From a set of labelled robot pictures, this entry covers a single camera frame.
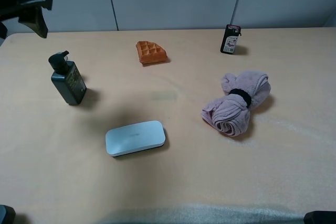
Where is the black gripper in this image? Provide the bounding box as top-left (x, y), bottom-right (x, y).
top-left (1, 0), bottom-right (53, 39)

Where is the black packaged item upright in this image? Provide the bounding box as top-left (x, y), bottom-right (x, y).
top-left (220, 25), bottom-right (241, 54)

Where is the black hair band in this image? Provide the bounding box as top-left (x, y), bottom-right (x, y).
top-left (228, 89), bottom-right (251, 108)

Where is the dark green pump bottle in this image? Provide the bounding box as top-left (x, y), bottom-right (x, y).
top-left (48, 50), bottom-right (87, 105)

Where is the white glasses case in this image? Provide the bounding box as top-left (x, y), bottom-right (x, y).
top-left (106, 121), bottom-right (166, 157)

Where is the black object corner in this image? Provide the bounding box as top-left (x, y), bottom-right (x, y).
top-left (303, 211), bottom-right (336, 224)
top-left (0, 205), bottom-right (16, 224)

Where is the rolled pink towel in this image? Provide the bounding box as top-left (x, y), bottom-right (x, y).
top-left (201, 70), bottom-right (271, 137)

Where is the black object bottom right corner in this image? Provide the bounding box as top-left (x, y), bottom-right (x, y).
top-left (303, 211), bottom-right (336, 224)

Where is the orange waffle toy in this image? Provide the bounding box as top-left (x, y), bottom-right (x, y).
top-left (136, 41), bottom-right (168, 66)

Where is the black object bottom left corner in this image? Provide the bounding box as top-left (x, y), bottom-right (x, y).
top-left (0, 205), bottom-right (16, 224)

